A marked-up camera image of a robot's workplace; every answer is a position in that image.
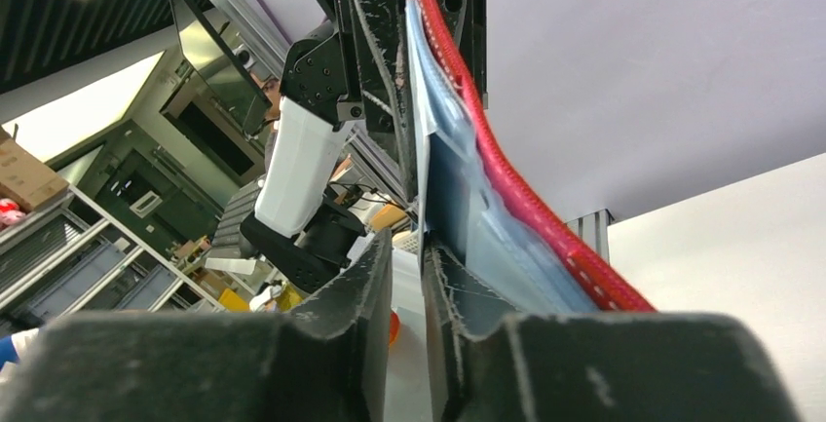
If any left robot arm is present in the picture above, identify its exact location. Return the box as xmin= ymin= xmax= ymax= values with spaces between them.
xmin=242 ymin=0 xmax=486 ymax=293

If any cardboard box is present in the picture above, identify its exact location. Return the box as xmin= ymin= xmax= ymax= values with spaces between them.
xmin=1 ymin=130 xmax=69 ymax=211

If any red leather card holder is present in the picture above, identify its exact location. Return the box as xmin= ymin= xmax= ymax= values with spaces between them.
xmin=417 ymin=0 xmax=655 ymax=312

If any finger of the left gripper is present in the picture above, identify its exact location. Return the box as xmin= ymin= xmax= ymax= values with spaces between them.
xmin=437 ymin=0 xmax=488 ymax=108
xmin=337 ymin=0 xmax=418 ymax=202

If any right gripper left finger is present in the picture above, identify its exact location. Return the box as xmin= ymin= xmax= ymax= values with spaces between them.
xmin=1 ymin=231 xmax=393 ymax=421

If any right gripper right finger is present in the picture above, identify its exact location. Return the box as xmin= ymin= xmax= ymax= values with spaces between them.
xmin=421 ymin=241 xmax=799 ymax=421

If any orange drink bottle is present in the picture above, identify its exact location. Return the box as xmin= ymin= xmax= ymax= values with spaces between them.
xmin=388 ymin=310 xmax=400 ymax=347

